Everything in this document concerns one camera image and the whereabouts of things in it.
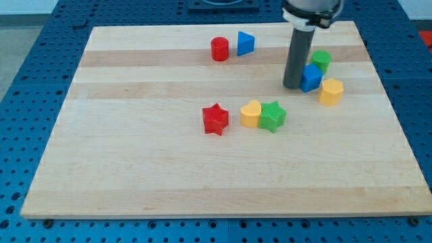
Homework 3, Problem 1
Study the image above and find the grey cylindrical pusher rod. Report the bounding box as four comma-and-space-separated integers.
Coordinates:
283, 28, 315, 89

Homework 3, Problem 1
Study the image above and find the wooden board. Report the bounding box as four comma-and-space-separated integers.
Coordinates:
21, 21, 431, 219

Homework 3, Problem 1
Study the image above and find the red cylinder block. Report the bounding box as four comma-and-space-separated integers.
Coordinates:
211, 36, 229, 61

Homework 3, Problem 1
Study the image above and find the red star block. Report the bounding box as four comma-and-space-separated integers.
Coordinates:
202, 103, 229, 136

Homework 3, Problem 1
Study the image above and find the yellow heart block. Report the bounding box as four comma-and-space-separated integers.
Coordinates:
240, 100, 262, 128

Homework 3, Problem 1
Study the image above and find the blue cube block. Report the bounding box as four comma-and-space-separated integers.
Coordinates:
300, 64, 323, 92

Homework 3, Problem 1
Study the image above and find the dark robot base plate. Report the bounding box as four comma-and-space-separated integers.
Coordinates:
187, 0, 260, 11

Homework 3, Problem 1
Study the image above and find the green cylinder block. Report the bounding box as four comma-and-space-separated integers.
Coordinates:
310, 50, 332, 74

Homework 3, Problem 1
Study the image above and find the green star block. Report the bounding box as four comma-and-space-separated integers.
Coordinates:
259, 101, 286, 133

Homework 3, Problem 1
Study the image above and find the blue triangle block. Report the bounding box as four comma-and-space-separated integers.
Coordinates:
237, 31, 255, 56

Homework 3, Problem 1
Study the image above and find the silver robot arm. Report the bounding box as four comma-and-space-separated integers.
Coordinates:
281, 0, 345, 89

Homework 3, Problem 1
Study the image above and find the yellow hexagon block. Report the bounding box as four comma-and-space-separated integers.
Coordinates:
318, 78, 344, 107

